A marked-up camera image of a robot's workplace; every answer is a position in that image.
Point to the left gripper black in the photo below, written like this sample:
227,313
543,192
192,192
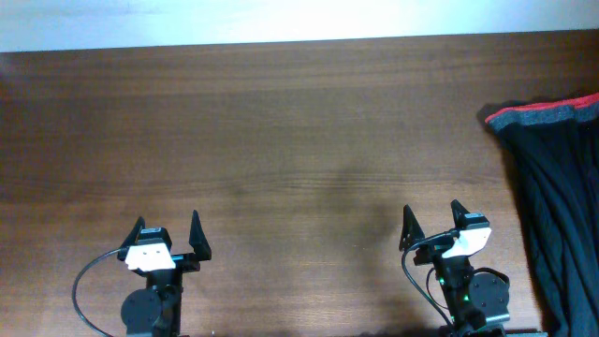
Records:
190,263

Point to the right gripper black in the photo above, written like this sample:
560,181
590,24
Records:
409,223

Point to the black leggings red waistband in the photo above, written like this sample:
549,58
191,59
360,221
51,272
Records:
554,146

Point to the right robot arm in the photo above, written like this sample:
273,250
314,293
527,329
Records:
476,300

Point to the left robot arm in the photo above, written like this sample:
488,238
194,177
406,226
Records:
156,309

